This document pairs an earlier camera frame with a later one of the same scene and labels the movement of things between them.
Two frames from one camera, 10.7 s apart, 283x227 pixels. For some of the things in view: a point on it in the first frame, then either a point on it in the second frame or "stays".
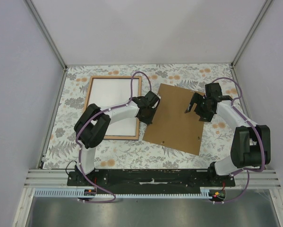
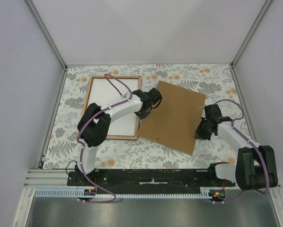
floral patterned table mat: (64, 149) stays
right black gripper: (197, 99) → (198, 134)
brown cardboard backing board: (171, 127) stays
